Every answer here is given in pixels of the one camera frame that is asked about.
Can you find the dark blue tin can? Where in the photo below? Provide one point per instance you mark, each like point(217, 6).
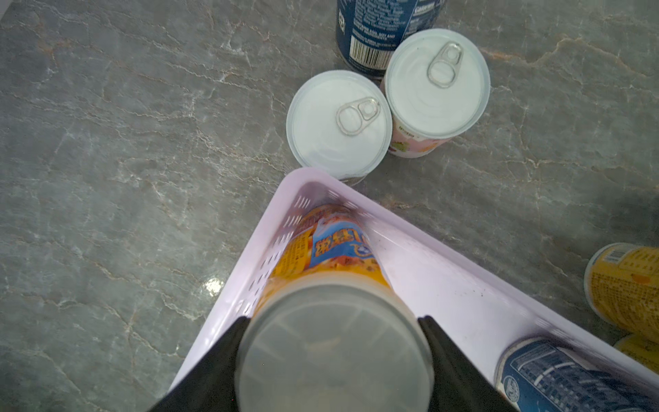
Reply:
point(369, 31)

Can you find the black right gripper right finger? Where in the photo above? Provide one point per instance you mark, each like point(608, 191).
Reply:
point(458, 385)

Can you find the green labelled white-lid can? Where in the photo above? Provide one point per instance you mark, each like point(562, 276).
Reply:
point(340, 123)

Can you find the pink labelled white-lid can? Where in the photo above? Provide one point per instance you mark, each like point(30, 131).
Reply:
point(437, 85)

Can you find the tall can with plastic lid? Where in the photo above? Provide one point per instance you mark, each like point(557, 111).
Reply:
point(329, 333)

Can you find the blue Progresso soup can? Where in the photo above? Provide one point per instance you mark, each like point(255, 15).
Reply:
point(538, 374)

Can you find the yellow corn can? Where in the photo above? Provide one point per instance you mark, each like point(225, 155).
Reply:
point(621, 287)

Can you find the purple plastic basket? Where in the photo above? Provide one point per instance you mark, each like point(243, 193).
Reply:
point(481, 314)

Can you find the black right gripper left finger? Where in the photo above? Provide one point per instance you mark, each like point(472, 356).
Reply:
point(210, 385)

